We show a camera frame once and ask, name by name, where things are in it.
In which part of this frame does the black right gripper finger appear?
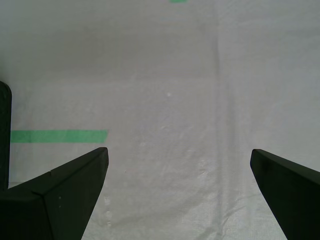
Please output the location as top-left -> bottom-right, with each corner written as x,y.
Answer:
250,148 -> 320,240
0,146 -> 109,240

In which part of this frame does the black perforated plastic basket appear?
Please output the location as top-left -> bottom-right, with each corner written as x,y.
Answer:
0,80 -> 13,193

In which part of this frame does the long green tape strip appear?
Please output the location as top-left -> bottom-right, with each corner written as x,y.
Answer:
10,129 -> 109,144

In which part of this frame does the white table cloth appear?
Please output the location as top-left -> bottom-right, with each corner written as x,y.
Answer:
0,0 -> 320,240

